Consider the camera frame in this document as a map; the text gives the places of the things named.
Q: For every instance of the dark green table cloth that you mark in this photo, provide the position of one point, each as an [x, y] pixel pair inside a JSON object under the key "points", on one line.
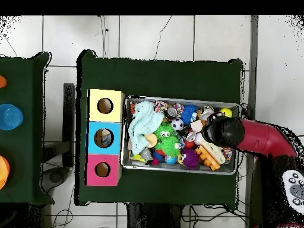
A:
{"points": [[161, 78], [23, 83]]}

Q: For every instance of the blue fuzzy toy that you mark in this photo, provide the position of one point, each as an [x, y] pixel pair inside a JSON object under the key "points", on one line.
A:
{"points": [[188, 113]]}

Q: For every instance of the cream knitted cloth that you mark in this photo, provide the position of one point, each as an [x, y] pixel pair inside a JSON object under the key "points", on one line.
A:
{"points": [[212, 150]]}

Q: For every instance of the purple spiky toy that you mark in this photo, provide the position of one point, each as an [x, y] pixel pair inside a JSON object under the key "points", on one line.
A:
{"points": [[190, 158]]}

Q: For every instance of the crushed clear plastic bottle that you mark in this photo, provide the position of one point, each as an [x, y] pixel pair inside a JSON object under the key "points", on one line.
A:
{"points": [[106, 139]]}

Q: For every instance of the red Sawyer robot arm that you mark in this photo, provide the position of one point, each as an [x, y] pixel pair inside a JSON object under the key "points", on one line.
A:
{"points": [[261, 137]]}

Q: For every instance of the green fuzzy toy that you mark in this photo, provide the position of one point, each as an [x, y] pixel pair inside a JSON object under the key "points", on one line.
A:
{"points": [[169, 146]]}

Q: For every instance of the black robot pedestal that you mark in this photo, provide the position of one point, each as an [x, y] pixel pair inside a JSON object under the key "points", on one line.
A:
{"points": [[152, 217]]}

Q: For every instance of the blue plastic cup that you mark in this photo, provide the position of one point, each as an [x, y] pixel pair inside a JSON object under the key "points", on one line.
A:
{"points": [[10, 116]]}

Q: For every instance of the wooden box with three holes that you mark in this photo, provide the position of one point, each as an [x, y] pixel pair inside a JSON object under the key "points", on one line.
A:
{"points": [[109, 116]]}

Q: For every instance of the mint green cloth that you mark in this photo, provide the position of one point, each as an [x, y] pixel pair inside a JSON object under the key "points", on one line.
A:
{"points": [[144, 118]]}

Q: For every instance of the orange toy building block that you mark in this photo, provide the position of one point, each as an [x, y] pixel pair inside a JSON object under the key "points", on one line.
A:
{"points": [[207, 158]]}

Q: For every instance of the yellow ball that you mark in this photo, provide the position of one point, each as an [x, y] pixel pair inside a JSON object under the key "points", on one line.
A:
{"points": [[226, 111]]}

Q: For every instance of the orange plastic cup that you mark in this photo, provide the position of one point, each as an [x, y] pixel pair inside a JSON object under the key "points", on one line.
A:
{"points": [[2, 82], [3, 171]]}

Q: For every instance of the black flat panel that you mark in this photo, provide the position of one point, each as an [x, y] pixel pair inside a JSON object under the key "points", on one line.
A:
{"points": [[68, 114]]}

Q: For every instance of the small soccer ball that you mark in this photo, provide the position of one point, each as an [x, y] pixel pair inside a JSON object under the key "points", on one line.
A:
{"points": [[177, 124]]}

